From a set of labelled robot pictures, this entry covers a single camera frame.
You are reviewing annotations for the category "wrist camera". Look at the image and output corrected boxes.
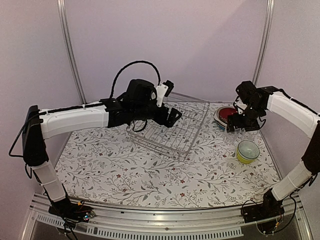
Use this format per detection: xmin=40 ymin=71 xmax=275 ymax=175
xmin=155 ymin=80 xmax=174 ymax=108
xmin=232 ymin=97 xmax=247 ymax=115

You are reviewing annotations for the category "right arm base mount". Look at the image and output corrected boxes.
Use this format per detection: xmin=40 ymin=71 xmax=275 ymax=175
xmin=240 ymin=200 xmax=285 ymax=235

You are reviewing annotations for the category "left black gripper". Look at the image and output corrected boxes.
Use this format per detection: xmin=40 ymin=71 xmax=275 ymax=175
xmin=132 ymin=102 xmax=182 ymax=127

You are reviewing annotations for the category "white ribbed plate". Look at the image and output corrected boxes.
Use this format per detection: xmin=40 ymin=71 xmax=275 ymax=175
xmin=213 ymin=106 xmax=227 ymax=128

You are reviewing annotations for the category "aluminium front rail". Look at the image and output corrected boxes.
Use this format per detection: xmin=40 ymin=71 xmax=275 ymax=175
xmin=20 ymin=193 xmax=314 ymax=240

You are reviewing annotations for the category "dark red black plate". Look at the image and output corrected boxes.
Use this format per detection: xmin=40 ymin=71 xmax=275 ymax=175
xmin=217 ymin=106 xmax=238 ymax=124

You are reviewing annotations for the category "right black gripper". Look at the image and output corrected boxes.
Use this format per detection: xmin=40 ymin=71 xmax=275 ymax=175
xmin=227 ymin=103 xmax=265 ymax=133

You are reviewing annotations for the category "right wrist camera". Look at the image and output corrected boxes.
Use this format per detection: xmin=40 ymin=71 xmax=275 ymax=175
xmin=232 ymin=97 xmax=247 ymax=115

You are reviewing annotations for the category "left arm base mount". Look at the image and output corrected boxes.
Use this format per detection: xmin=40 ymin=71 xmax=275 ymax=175
xmin=48 ymin=198 xmax=96 ymax=223

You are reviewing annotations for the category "clear glass front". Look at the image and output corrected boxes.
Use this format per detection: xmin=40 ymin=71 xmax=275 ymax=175
xmin=224 ymin=131 xmax=241 ymax=146

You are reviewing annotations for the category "white grey patterned bowl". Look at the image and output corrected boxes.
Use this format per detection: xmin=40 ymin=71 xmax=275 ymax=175
xmin=237 ymin=140 xmax=260 ymax=158

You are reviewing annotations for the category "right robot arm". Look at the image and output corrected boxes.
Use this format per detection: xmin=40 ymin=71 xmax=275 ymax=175
xmin=226 ymin=81 xmax=320 ymax=218

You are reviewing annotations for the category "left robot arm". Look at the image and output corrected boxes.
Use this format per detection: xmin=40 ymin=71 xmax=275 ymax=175
xmin=17 ymin=79 xmax=182 ymax=217

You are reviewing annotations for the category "right aluminium frame post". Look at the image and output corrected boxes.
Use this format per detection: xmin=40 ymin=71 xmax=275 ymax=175
xmin=251 ymin=0 xmax=275 ymax=86

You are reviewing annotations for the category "blue polka dot plate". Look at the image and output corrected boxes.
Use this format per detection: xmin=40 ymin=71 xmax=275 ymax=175
xmin=215 ymin=121 xmax=227 ymax=132

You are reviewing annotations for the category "floral table mat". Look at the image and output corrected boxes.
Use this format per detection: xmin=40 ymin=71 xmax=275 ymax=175
xmin=55 ymin=103 xmax=280 ymax=208

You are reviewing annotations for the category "aluminium frame post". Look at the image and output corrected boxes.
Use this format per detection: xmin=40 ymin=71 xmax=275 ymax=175
xmin=56 ymin=0 xmax=87 ymax=104
xmin=251 ymin=0 xmax=275 ymax=86

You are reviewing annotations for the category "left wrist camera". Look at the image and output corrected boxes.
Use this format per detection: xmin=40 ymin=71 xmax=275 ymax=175
xmin=155 ymin=80 xmax=174 ymax=108

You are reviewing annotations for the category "clear glass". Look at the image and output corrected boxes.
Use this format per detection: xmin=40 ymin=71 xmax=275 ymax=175
xmin=241 ymin=130 xmax=259 ymax=142
xmin=224 ymin=131 xmax=241 ymax=146

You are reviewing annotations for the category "wire dish rack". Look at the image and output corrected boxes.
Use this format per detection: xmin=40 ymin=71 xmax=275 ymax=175
xmin=126 ymin=92 xmax=210 ymax=159

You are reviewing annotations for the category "left aluminium frame post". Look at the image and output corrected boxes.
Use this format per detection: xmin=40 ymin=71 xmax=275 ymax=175
xmin=56 ymin=0 xmax=87 ymax=104

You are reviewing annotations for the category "yellow green bowl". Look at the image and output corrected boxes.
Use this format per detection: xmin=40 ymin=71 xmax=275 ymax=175
xmin=236 ymin=150 xmax=259 ymax=164

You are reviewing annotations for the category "pale green flower plate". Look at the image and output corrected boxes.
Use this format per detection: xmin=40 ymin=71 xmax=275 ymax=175
xmin=214 ymin=116 xmax=227 ymax=131

